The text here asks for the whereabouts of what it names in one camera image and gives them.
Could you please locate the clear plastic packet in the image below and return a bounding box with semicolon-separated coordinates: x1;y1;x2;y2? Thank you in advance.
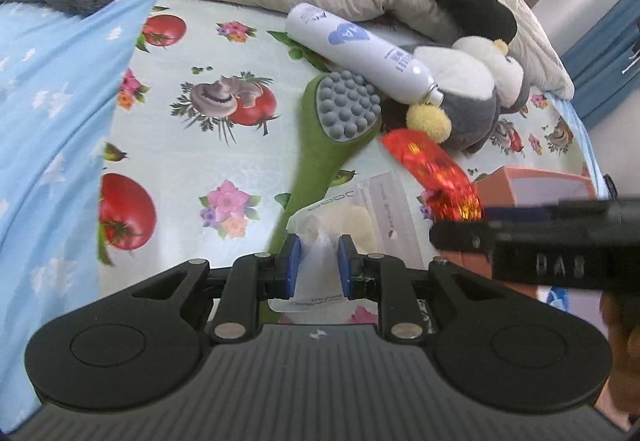
267;170;426;315

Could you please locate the red foil wrapper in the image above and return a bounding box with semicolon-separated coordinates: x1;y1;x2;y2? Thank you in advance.
381;129;484;221

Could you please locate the blue tissue packet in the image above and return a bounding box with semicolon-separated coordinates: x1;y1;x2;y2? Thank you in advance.
544;286;570;312

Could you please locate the person's right hand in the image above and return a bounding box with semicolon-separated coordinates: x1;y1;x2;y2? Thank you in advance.
598;293;639;428

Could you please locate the orange cardboard box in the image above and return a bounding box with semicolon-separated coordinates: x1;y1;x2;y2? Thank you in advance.
474;166;597;207

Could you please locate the fruit print tablecloth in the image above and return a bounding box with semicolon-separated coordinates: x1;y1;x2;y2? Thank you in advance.
99;0;606;296

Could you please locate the green massage brush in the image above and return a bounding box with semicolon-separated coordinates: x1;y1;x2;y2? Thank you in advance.
268;70;381;253

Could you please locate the blue curtain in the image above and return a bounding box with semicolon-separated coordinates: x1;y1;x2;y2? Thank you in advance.
562;0;639;128

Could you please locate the grey penguin plush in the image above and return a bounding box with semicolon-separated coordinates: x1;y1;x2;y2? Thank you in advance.
405;36;528;154

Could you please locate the white spray bottle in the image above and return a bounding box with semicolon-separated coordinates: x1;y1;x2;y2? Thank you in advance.
285;3;444;106

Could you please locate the blue star bedsheet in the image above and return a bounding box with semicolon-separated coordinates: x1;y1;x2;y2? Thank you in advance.
0;0;156;432

